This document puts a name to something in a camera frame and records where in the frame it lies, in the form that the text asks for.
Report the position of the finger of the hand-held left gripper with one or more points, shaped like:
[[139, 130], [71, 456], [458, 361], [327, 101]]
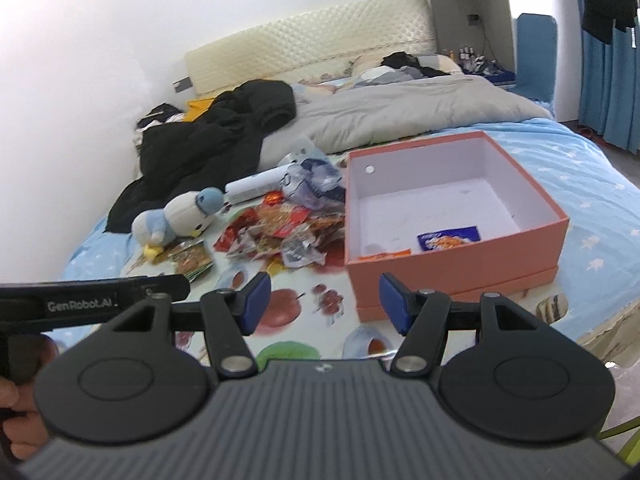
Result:
[[160, 285]]

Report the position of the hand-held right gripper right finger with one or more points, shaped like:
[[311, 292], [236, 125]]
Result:
[[392, 305]]

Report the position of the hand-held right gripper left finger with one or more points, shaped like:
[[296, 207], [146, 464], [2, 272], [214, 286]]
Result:
[[257, 300]]

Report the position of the green snack packet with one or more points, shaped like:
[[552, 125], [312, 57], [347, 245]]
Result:
[[190, 259]]

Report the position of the orange snack packet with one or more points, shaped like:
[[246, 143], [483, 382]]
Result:
[[387, 254]]

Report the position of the pink cardboard box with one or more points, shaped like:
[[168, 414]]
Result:
[[450, 275]]

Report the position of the pile of snack packets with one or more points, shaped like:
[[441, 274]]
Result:
[[280, 225]]

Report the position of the blue white snack packet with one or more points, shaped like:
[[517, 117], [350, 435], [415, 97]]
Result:
[[450, 239]]

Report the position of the person's left hand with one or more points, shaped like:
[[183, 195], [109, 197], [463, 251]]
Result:
[[20, 430]]

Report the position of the food print bed sheet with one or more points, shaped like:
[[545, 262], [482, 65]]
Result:
[[310, 280]]

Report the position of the penguin plush toy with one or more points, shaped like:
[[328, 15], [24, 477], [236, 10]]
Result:
[[180, 212]]

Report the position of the white tube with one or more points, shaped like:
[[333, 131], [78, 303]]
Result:
[[252, 185]]

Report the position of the clear plastic bag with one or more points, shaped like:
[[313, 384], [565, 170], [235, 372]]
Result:
[[312, 180]]

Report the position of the black puffer jacket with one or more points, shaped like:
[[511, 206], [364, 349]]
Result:
[[190, 145]]

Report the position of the black and white clothes pile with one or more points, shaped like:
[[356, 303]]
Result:
[[155, 117]]

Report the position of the yellow cloth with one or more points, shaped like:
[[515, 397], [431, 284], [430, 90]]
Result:
[[197, 107]]

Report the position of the grey blanket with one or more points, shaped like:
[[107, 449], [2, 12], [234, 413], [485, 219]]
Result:
[[400, 110]]

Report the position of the light blue bed sheet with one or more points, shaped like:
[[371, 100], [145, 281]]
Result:
[[590, 185]]

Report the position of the pillow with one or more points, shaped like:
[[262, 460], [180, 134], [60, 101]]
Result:
[[365, 65]]

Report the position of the black garment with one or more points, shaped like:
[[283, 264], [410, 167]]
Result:
[[400, 60]]

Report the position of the group of small bottles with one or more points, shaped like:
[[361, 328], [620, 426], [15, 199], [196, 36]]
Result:
[[470, 57]]

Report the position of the cream quilted headboard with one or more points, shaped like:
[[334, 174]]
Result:
[[310, 40]]

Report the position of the blue chair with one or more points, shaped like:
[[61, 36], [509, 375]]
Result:
[[535, 55]]

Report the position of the blue curtain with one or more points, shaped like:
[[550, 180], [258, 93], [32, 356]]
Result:
[[615, 100]]

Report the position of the hanging black coat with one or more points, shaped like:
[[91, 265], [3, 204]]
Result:
[[605, 5]]

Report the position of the wall socket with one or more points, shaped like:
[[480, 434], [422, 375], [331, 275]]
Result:
[[475, 19], [183, 84]]

